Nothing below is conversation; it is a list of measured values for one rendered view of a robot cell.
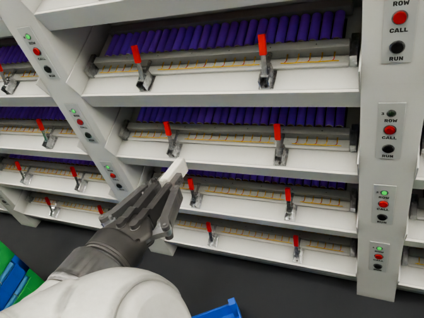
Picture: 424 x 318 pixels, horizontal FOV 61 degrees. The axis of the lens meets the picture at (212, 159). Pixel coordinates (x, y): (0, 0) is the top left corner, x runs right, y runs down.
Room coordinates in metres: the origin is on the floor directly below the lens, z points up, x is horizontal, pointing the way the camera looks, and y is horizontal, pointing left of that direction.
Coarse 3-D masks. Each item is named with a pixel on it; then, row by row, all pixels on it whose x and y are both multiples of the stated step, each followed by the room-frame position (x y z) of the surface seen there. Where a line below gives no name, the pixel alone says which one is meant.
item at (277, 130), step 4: (276, 124) 0.57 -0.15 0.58; (276, 128) 0.57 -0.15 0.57; (280, 128) 0.57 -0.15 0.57; (276, 132) 0.57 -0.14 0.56; (280, 132) 0.57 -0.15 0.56; (276, 136) 0.57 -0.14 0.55; (280, 136) 0.57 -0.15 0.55; (276, 140) 0.57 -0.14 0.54; (280, 140) 0.56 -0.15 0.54; (276, 144) 0.57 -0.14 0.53; (280, 144) 0.56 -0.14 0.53; (276, 148) 0.56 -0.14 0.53; (280, 148) 0.56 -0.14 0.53; (276, 152) 0.56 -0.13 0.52; (280, 152) 0.56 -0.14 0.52
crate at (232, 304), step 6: (228, 300) 0.52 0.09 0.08; (234, 300) 0.52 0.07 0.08; (222, 306) 0.53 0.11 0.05; (228, 306) 0.52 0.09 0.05; (234, 306) 0.51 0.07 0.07; (204, 312) 0.52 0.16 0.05; (210, 312) 0.52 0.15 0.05; (216, 312) 0.52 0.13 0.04; (222, 312) 0.52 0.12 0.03; (228, 312) 0.52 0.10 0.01; (234, 312) 0.51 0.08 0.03
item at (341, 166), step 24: (120, 120) 0.85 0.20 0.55; (120, 144) 0.82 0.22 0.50; (144, 144) 0.78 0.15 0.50; (168, 144) 0.74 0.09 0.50; (192, 144) 0.71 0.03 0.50; (288, 144) 0.59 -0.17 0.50; (336, 144) 0.54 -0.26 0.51; (192, 168) 0.68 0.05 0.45; (216, 168) 0.64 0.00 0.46; (240, 168) 0.60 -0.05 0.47; (264, 168) 0.57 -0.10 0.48; (288, 168) 0.54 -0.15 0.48; (312, 168) 0.51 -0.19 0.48; (336, 168) 0.49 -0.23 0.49
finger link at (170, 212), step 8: (176, 192) 0.41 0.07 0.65; (168, 200) 0.39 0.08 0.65; (176, 200) 0.40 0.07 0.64; (168, 208) 0.37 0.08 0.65; (176, 208) 0.39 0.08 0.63; (160, 216) 0.36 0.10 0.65; (168, 216) 0.36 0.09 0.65; (176, 216) 0.38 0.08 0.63; (160, 224) 0.34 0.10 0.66; (168, 224) 0.34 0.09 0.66
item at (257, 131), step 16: (128, 128) 0.83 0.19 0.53; (144, 128) 0.80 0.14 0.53; (160, 128) 0.77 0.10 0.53; (176, 128) 0.75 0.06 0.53; (192, 128) 0.73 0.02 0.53; (208, 128) 0.70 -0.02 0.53; (224, 128) 0.68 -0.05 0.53; (240, 128) 0.66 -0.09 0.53; (256, 128) 0.64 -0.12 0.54; (272, 128) 0.62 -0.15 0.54; (288, 128) 0.60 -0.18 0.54; (304, 128) 0.58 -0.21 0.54; (320, 128) 0.57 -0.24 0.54; (336, 128) 0.55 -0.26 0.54; (320, 144) 0.55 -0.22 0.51
